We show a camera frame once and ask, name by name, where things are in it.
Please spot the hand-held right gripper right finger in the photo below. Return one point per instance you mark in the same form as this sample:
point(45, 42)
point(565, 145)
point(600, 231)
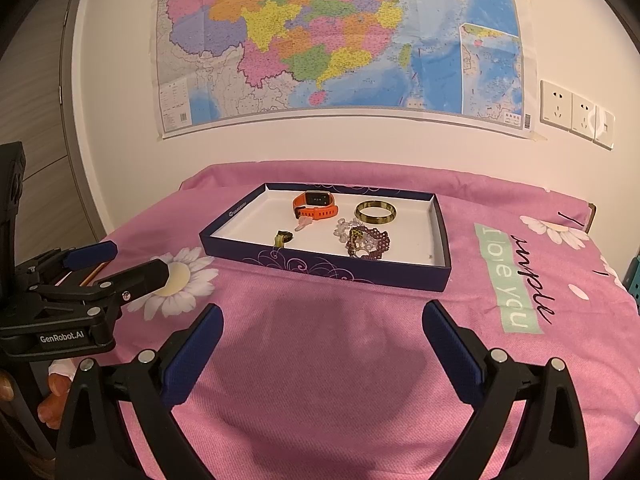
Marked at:
point(452, 355)

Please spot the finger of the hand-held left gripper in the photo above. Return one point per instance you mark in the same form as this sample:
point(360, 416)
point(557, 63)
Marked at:
point(92, 252)
point(145, 275)

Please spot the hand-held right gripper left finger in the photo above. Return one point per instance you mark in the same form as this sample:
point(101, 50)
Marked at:
point(192, 360)

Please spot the small gold pendant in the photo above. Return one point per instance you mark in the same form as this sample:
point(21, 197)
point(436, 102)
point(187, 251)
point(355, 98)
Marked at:
point(357, 233)

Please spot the purple jewelry box tray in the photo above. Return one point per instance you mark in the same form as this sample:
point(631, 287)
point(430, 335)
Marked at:
point(325, 265)

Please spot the person's left hand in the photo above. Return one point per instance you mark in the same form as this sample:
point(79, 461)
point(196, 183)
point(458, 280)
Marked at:
point(52, 407)

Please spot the black orange-edged board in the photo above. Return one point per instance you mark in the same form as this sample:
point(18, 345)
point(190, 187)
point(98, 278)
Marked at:
point(90, 274)

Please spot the pink floral blanket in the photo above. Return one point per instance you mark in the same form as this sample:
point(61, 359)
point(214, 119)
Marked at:
point(325, 385)

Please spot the grey wardrobe door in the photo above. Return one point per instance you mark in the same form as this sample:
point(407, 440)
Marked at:
point(45, 110)

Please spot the tortoiseshell bangle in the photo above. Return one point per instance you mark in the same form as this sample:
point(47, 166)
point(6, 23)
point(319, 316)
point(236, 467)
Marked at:
point(361, 215)

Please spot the orange wristwatch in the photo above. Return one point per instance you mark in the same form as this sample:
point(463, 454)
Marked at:
point(320, 213)

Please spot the blue plastic basket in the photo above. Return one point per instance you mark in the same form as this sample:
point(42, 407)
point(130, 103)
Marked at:
point(635, 280)

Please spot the white wall socket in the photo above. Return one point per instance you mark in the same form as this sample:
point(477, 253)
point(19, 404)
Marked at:
point(582, 116)
point(556, 105)

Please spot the white wall switch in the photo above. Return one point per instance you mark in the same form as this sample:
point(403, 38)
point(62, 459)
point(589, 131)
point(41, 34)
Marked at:
point(604, 127)

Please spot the wall map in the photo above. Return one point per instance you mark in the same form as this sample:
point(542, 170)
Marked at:
point(325, 35)

